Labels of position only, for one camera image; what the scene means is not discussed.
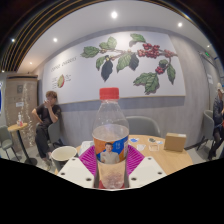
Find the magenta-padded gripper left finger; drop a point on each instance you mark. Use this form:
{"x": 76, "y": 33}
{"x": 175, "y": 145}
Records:
{"x": 75, "y": 170}

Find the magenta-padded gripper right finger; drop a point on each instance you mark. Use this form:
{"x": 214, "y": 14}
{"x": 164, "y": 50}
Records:
{"x": 146, "y": 170}

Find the clear red-capped drink bottle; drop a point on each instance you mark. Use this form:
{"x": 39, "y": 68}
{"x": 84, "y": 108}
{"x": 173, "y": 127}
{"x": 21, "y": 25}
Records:
{"x": 110, "y": 140}

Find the dark mug with white inside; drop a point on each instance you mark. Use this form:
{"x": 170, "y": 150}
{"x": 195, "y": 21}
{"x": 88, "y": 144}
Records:
{"x": 61, "y": 156}

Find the small clear packet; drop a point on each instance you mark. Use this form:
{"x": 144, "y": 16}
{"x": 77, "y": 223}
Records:
{"x": 154, "y": 147}

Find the white paper with grey blots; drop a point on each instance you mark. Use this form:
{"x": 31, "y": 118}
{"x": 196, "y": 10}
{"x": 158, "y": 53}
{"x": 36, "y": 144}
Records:
{"x": 85, "y": 146}

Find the flat round red coaster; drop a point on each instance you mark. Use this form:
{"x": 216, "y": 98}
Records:
{"x": 101, "y": 186}

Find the small blue and white packet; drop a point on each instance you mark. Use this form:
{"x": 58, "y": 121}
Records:
{"x": 134, "y": 140}

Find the small cardboard box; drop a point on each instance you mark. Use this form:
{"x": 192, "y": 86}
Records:
{"x": 175, "y": 142}

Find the grey upholstered chair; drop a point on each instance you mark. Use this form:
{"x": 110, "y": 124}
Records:
{"x": 143, "y": 126}
{"x": 55, "y": 131}
{"x": 208, "y": 125}

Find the person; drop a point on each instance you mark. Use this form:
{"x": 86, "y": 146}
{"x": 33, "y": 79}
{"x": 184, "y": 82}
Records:
{"x": 218, "y": 113}
{"x": 46, "y": 115}

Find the small round wooden side table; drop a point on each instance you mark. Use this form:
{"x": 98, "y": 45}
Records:
{"x": 18, "y": 127}

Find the small bottle with red label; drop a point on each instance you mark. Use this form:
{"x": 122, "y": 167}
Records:
{"x": 20, "y": 120}

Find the grey chair with thin legs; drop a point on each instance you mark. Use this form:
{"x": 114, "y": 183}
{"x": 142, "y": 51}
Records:
{"x": 5, "y": 136}

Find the brown wooden door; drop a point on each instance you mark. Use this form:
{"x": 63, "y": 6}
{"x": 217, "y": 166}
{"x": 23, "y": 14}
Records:
{"x": 30, "y": 96}

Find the green exit sign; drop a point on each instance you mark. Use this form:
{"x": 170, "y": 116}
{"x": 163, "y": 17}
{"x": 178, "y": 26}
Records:
{"x": 207, "y": 54}

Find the round ceiling spotlights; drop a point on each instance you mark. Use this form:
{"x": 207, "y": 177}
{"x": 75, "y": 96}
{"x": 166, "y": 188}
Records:
{"x": 114, "y": 14}

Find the coffee plant wall mural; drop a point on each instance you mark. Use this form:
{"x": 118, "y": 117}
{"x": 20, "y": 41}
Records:
{"x": 83, "y": 73}

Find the white wall notice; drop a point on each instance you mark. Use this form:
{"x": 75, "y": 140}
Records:
{"x": 210, "y": 78}

